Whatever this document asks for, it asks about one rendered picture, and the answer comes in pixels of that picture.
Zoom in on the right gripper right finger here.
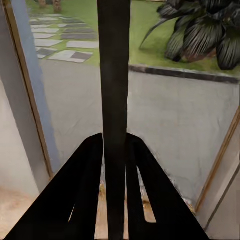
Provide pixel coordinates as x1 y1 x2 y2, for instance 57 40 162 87
125 133 210 240

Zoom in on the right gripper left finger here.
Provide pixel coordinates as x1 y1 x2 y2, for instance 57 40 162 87
4 133 104 240

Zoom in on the poster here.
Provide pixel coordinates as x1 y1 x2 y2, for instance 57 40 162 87
97 0 131 240

